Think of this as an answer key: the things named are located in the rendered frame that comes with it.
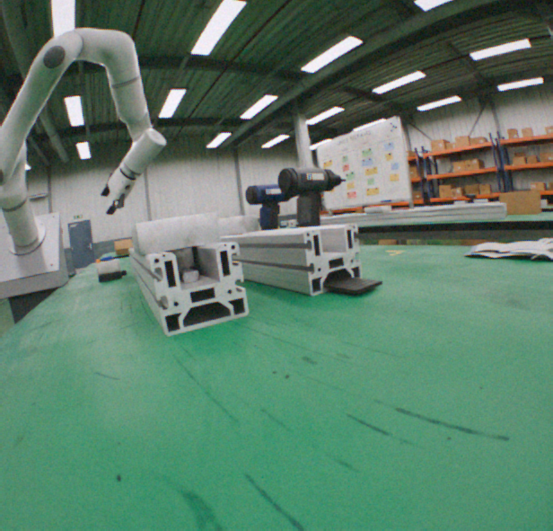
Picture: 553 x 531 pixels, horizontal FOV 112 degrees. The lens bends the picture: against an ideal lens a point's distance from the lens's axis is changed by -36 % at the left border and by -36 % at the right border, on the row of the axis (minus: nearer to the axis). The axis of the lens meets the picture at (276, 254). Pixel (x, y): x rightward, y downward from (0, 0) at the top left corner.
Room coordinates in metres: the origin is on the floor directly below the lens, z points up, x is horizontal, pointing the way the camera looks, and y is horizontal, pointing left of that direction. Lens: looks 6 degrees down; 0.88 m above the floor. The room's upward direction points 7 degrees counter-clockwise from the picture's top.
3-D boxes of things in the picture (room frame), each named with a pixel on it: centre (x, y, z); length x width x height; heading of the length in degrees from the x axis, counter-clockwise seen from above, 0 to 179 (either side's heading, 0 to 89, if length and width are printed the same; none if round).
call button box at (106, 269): (0.83, 0.53, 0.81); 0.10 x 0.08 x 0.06; 120
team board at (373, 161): (3.65, -1.23, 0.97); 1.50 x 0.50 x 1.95; 31
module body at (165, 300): (0.64, 0.29, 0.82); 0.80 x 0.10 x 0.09; 30
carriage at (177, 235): (0.43, 0.16, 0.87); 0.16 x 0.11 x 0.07; 30
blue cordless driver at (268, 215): (0.91, -0.03, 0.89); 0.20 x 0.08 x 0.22; 122
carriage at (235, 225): (0.74, 0.12, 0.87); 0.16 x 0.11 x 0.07; 30
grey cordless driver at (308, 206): (0.70, -0.12, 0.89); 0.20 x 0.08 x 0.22; 122
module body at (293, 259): (0.74, 0.12, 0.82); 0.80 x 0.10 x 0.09; 30
